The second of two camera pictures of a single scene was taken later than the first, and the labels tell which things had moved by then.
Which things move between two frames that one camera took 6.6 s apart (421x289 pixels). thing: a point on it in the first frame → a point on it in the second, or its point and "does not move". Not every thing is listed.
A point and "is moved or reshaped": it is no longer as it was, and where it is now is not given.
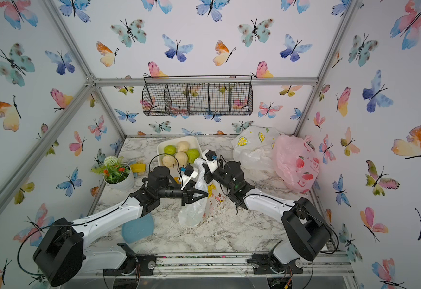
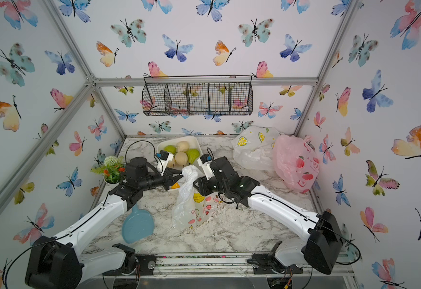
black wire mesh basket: [198, 96] does not move
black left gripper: [186, 194] → [168, 177]
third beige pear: [182, 158] does not move
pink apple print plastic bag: [296, 162] does not move
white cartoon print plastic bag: [211, 206] is moved or reshaped
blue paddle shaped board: [137, 229] does not move
